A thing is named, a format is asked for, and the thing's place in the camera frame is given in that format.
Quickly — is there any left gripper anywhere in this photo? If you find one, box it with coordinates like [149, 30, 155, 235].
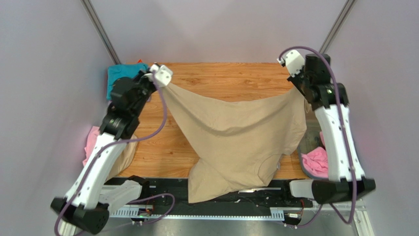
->
[131, 68, 159, 116]

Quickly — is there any beige t-shirt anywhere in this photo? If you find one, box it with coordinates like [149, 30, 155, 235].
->
[163, 84, 306, 197]

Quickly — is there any clear teal plastic bin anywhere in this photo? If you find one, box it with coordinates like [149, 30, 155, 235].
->
[297, 108, 322, 173]

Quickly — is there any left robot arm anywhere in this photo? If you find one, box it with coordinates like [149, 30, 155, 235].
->
[51, 68, 172, 236]

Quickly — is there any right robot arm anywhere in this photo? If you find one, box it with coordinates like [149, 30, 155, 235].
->
[279, 50, 376, 204]

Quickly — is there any teal folded t-shirt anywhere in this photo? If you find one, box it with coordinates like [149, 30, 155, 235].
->
[106, 63, 149, 101]

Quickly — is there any pink cloth at left edge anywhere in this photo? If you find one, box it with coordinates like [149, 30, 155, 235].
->
[82, 126, 100, 166]

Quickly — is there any beige cloth at left edge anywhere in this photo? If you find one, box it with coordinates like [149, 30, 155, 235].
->
[106, 142, 137, 181]

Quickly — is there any pink t-shirt in bin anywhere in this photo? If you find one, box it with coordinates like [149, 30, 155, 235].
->
[300, 131, 329, 179]

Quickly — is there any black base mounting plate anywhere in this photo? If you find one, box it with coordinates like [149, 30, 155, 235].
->
[102, 176, 312, 212]

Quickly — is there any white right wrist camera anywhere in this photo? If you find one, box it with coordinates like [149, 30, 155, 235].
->
[277, 50, 305, 77]

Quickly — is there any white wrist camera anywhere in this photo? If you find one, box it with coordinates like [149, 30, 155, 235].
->
[149, 63, 174, 88]
[277, 50, 305, 77]

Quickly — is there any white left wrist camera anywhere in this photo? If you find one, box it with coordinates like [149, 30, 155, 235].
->
[149, 63, 174, 88]

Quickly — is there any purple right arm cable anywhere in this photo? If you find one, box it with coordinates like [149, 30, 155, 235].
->
[277, 46, 358, 229]

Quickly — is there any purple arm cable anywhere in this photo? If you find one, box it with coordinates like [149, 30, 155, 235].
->
[54, 73, 176, 236]
[277, 46, 358, 229]

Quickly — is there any right aluminium corner post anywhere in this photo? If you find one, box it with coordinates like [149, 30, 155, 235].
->
[319, 0, 357, 54]

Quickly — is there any aluminium corner post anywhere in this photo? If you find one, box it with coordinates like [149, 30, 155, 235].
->
[81, 0, 121, 64]
[319, 0, 357, 54]

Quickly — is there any left aluminium corner post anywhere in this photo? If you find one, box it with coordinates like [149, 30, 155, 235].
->
[81, 0, 121, 64]

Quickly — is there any aluminium frame rail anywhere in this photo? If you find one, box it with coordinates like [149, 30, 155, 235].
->
[59, 199, 375, 236]

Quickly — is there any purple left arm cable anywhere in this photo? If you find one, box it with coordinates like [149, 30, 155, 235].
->
[54, 73, 176, 236]

